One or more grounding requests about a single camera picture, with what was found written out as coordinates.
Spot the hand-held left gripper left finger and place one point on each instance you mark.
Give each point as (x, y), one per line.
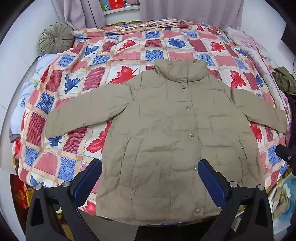
(89, 177)

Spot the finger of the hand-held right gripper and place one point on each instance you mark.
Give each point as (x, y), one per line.
(284, 151)

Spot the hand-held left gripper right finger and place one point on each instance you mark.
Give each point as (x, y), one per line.
(211, 178)

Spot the khaki padded jacket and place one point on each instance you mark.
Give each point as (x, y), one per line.
(166, 129)

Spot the pale printed cloth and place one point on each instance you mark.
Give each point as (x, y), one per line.
(282, 199)

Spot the red yellow bag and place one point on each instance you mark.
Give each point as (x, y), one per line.
(22, 192)

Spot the olive green cloth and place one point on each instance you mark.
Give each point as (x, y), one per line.
(285, 80)

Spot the white floral bed sheet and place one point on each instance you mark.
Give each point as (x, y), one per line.
(27, 92)

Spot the pale floral quilt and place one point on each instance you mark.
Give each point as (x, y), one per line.
(252, 46)

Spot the leaf print checked blanket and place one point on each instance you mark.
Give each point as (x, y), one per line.
(111, 58)

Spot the round green pleated cushion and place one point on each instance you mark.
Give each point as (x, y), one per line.
(55, 39)

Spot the striped folded cloth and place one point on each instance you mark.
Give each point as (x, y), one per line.
(150, 24)

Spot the grey pink curtain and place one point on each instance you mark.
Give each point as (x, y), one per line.
(78, 11)
(192, 10)

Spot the white window sill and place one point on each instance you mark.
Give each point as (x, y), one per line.
(122, 10)

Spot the red box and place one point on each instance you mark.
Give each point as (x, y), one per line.
(116, 4)

